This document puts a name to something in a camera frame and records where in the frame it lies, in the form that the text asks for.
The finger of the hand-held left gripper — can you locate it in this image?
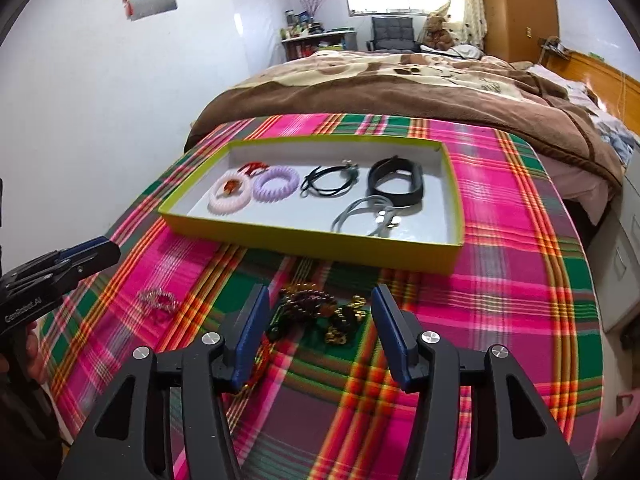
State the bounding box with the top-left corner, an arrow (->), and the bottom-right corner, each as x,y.
52,236 -> 114,267
59,245 -> 122,287

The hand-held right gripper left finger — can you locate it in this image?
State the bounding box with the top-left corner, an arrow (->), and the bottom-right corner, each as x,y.
57,284 -> 271,480

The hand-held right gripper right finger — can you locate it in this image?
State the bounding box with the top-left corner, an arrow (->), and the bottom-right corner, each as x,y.
371,284 -> 583,480

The red gold bead bracelet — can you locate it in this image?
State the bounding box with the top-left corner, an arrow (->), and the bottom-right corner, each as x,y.
244,337 -> 273,393

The black gold bell bracelet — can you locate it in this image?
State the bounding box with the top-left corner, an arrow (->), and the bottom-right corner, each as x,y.
322,296 -> 373,347

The dark bead bracelet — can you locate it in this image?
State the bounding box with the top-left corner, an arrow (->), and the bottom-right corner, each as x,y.
277,284 -> 338,323

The yellow-green shallow box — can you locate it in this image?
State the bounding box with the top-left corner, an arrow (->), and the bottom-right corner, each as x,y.
157,139 -> 466,276

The pink spiral hair tie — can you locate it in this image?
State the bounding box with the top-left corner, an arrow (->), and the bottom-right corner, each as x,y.
209,170 -> 253,216

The grey cord hair tie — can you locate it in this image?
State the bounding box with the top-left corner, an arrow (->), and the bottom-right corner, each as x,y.
331,195 -> 403,238

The purple spiral hair tie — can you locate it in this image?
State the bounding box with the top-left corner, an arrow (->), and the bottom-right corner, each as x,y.
252,165 -> 300,205

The black wristband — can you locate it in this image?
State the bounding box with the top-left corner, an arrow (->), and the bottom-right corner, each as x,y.
366,156 -> 427,209

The black cord bracelet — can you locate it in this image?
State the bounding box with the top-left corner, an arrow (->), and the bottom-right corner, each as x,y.
300,160 -> 361,198

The person's left hand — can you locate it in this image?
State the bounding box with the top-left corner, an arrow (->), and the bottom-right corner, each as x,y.
26,320 -> 54,391

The pink green plaid cloth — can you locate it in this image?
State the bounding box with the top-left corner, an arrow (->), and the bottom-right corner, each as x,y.
37,112 -> 608,480

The brown patterned blanket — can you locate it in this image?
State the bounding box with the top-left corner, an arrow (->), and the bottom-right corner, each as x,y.
184,49 -> 626,196

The cluttered shelf desk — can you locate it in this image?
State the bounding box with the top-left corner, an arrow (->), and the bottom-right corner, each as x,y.
280,29 -> 358,63

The blue crumpled clothing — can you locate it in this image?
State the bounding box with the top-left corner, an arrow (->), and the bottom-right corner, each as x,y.
595,110 -> 640,166

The dark armchair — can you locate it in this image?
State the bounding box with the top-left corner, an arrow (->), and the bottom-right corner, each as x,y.
370,16 -> 418,53

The white pillow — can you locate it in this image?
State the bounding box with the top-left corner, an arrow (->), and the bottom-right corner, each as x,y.
530,62 -> 591,101

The brown teddy bear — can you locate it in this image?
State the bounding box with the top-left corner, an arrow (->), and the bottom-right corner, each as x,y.
422,15 -> 458,51

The wooden bed headboard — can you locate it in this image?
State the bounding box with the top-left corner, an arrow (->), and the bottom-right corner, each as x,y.
560,50 -> 640,136

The dotted curtain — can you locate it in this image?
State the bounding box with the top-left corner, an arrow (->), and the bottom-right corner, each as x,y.
440,0 -> 488,48

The wooden wardrobe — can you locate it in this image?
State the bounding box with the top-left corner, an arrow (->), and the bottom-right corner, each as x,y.
477,0 -> 560,61

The small wall shelf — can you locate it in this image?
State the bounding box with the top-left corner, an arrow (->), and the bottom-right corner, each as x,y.
537,35 -> 571,56

